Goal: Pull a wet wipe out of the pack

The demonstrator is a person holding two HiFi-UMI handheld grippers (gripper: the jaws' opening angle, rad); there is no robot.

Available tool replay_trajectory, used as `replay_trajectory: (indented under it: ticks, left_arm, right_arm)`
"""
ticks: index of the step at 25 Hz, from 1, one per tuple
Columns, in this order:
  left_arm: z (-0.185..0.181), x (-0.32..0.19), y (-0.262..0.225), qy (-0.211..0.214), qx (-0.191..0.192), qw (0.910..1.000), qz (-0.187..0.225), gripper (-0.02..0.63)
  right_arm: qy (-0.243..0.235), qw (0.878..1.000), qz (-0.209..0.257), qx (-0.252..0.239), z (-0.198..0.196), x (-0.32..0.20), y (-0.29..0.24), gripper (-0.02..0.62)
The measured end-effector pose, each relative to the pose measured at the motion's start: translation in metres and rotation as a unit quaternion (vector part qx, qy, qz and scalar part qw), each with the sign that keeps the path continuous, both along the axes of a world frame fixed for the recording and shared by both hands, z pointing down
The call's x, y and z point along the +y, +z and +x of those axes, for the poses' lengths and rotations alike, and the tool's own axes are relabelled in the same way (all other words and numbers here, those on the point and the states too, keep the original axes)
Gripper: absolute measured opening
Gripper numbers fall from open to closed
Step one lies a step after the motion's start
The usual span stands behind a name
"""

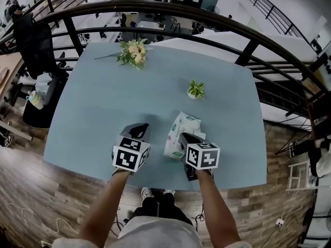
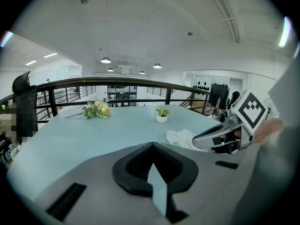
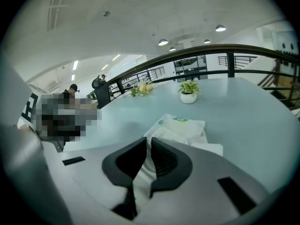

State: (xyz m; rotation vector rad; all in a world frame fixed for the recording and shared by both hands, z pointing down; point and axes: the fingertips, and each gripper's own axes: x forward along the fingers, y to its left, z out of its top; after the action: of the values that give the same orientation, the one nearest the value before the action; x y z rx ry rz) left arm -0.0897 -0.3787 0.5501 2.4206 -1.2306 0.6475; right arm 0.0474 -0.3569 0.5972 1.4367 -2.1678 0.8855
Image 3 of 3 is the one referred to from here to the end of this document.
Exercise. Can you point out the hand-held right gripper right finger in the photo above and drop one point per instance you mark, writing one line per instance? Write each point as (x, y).
(171, 167)

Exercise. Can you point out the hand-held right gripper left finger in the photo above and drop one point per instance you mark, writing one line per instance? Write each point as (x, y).
(124, 165)

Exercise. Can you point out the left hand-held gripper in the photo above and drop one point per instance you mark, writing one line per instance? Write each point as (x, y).
(28, 107)

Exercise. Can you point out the white plastic packet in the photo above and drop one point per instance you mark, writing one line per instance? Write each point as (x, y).
(185, 128)

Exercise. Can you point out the small potted plant white pot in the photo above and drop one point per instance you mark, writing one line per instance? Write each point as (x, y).
(188, 97)

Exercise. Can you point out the black office chair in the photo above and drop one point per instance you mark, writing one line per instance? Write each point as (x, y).
(102, 92)

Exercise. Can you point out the yellow flower bouquet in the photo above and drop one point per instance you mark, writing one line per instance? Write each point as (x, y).
(143, 88)

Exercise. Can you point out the black metal railing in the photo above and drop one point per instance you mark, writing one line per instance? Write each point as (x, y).
(154, 74)
(236, 61)

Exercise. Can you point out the black framed glass partition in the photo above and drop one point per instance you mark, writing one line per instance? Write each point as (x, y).
(189, 64)

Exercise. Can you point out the dome pendant lamp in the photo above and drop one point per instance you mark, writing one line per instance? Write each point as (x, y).
(172, 49)
(220, 28)
(207, 41)
(163, 42)

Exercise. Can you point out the curved black handrail railing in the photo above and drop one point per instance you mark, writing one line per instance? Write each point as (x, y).
(199, 49)

